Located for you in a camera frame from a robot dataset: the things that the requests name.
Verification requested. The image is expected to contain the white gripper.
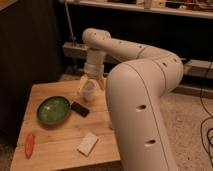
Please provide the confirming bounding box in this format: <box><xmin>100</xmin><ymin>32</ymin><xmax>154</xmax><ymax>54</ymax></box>
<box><xmin>78</xmin><ymin>63</ymin><xmax>105</xmax><ymax>93</ymax></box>

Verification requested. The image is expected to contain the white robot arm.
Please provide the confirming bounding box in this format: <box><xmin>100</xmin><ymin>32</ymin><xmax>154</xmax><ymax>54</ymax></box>
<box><xmin>82</xmin><ymin>28</ymin><xmax>183</xmax><ymax>171</ymax></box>

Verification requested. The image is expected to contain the green ceramic bowl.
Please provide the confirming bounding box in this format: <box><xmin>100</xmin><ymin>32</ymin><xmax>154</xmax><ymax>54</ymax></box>
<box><xmin>37</xmin><ymin>96</ymin><xmax>70</xmax><ymax>125</ymax></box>

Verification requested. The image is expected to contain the small black box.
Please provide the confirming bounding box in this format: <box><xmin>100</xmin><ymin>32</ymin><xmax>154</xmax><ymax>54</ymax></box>
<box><xmin>71</xmin><ymin>102</ymin><xmax>89</xmax><ymax>117</ymax></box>

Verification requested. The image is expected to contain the metal pole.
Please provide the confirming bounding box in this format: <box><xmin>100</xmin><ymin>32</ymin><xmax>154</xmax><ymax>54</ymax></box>
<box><xmin>64</xmin><ymin>0</ymin><xmax>76</xmax><ymax>45</ymax></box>

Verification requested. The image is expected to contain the white rectangular sponge block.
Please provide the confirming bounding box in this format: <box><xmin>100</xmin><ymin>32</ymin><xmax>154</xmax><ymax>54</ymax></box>
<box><xmin>77</xmin><ymin>132</ymin><xmax>98</xmax><ymax>156</ymax></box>

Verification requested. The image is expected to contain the wooden table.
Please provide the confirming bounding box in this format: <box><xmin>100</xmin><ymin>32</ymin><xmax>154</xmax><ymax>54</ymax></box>
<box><xmin>10</xmin><ymin>80</ymin><xmax>122</xmax><ymax>171</ymax></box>

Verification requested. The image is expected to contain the orange carrot toy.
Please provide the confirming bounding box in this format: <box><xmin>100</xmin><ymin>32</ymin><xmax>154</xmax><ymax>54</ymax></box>
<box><xmin>25</xmin><ymin>133</ymin><xmax>35</xmax><ymax>158</ymax></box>

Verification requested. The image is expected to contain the shelf with clutter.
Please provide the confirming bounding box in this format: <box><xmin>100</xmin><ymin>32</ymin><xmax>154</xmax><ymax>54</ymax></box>
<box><xmin>57</xmin><ymin>0</ymin><xmax>213</xmax><ymax>19</ymax></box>

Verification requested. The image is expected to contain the grey baseboard rail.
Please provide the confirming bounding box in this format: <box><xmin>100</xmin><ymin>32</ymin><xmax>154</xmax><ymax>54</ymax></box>
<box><xmin>63</xmin><ymin>42</ymin><xmax>213</xmax><ymax>99</ymax></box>

